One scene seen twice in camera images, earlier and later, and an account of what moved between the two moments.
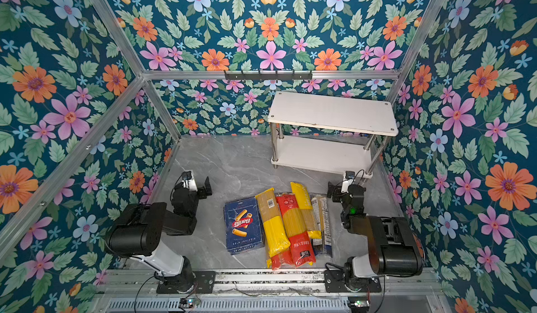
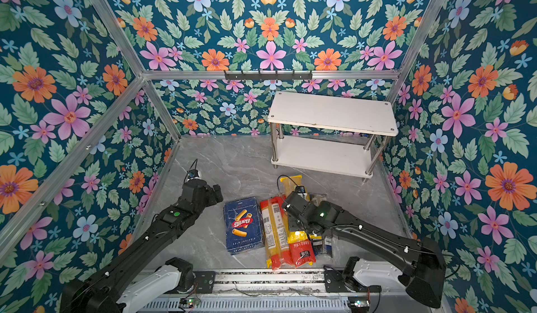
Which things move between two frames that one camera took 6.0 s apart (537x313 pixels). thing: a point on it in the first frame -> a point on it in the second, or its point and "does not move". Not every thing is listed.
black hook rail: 237,75 does not move
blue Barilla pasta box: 244,230 does not move
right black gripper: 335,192 -> 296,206
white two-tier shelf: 375,119 does not move
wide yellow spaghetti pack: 277,239 -> 290,182
